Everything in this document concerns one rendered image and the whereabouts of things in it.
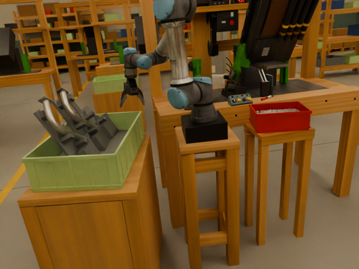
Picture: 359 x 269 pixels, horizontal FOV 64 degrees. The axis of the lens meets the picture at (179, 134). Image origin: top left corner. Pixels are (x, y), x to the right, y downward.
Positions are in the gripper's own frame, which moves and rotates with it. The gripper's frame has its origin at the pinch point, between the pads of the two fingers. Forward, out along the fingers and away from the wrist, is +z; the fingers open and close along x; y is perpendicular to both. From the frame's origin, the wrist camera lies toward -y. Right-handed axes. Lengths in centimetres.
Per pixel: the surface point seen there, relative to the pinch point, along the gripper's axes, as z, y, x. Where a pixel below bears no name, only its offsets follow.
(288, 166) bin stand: 40, -37, -100
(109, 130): 8.4, -11.3, 16.6
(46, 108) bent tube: -18, -36, 46
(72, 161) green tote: 0, -53, 38
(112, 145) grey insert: 11.1, -25.3, 17.0
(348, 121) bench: 16, -30, -157
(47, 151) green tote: 7, -29, 49
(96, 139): 4.9, -27.2, 25.5
